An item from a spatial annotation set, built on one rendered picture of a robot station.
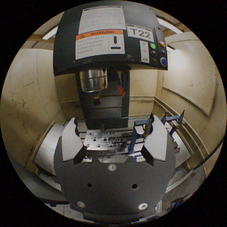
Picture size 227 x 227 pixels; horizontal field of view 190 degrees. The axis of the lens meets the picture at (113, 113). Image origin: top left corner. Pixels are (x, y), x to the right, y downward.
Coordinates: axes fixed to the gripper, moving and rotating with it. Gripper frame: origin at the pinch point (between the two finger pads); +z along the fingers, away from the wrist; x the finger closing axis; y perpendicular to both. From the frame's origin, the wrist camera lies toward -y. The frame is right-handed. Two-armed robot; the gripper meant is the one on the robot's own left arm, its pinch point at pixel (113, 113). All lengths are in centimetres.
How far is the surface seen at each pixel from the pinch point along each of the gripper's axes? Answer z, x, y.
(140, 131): 17.6, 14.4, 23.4
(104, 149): 21, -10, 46
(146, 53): 13.6, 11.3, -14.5
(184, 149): 9, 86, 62
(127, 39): 13.4, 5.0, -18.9
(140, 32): 13.5, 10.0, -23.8
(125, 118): 80, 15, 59
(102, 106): 76, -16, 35
